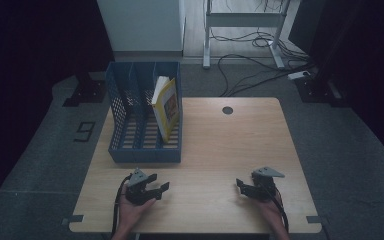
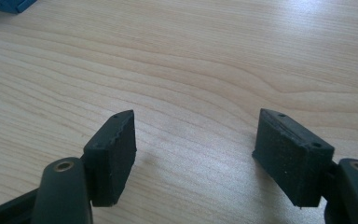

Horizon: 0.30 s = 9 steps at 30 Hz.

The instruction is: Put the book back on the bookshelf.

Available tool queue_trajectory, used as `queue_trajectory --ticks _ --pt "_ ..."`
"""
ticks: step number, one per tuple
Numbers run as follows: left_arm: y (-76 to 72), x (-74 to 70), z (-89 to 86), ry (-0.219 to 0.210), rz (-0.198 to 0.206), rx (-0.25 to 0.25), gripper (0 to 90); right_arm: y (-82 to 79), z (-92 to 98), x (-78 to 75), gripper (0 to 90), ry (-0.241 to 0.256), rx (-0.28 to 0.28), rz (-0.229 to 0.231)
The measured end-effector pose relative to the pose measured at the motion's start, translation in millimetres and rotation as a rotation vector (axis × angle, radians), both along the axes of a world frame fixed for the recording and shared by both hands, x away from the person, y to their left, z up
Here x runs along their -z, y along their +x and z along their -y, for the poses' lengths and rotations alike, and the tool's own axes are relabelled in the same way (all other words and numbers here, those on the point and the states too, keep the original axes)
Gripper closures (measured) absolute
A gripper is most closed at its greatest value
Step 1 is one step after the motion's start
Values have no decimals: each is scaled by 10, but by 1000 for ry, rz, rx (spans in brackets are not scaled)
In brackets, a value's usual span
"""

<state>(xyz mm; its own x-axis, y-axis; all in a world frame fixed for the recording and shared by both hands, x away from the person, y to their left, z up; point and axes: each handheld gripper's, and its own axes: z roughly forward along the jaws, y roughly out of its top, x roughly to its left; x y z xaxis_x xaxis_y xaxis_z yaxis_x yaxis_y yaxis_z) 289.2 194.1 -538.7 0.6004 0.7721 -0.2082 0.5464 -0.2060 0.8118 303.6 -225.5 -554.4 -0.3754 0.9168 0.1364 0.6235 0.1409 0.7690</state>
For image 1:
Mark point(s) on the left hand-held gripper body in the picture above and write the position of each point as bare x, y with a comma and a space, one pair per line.
136, 193

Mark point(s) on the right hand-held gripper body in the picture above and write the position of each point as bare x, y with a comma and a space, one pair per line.
265, 188

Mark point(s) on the blue file rack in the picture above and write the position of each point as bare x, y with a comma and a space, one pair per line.
136, 136

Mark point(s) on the yellow book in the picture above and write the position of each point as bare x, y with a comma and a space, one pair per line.
166, 110

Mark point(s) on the person's left hand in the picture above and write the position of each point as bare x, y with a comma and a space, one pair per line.
131, 213

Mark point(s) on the person's right hand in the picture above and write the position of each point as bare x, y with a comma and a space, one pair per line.
273, 210

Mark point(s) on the dark round table grommet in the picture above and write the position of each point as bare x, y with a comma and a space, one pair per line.
227, 110

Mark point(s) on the black stand base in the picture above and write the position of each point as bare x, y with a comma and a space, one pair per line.
316, 91
88, 91

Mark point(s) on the white power strip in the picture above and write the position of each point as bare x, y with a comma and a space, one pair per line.
298, 75

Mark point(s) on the white cabinet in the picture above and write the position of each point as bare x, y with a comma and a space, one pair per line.
143, 26

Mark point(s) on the dark curtain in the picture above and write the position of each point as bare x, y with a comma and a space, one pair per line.
23, 66
363, 66

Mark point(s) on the white desk frame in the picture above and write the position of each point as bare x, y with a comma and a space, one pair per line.
243, 20

